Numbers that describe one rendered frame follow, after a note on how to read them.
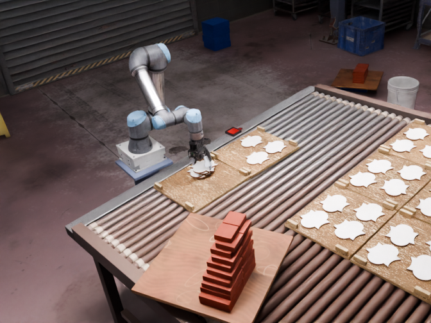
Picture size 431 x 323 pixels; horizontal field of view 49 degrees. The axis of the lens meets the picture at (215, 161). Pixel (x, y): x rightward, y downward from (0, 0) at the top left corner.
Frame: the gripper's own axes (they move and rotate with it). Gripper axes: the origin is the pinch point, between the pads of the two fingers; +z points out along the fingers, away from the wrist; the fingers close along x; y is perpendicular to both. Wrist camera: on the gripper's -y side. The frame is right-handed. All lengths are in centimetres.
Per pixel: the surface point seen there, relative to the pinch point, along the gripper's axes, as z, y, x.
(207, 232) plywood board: -6, 52, 33
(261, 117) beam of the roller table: 7, -75, 2
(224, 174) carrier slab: 5.0, -3.4, 11.7
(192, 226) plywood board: -5, 51, 25
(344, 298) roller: 6, 54, 95
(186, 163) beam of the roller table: 7.2, -8.6, -17.4
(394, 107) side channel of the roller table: 3, -108, 82
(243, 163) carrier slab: 5.0, -16.9, 16.7
